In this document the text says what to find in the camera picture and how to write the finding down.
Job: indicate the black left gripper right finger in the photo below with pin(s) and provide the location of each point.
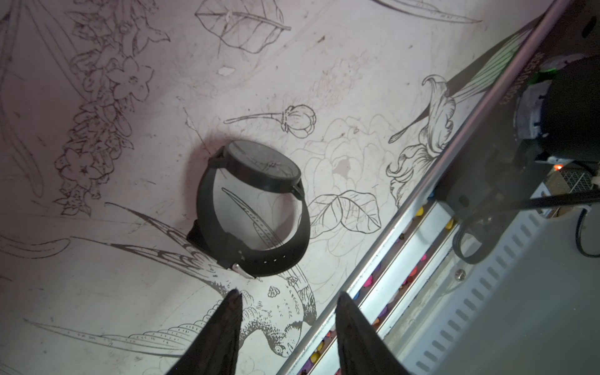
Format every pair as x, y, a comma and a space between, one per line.
361, 351

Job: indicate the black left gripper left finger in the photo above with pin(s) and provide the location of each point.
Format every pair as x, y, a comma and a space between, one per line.
215, 350

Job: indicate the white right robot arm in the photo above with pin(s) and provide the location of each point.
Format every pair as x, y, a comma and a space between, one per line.
557, 116

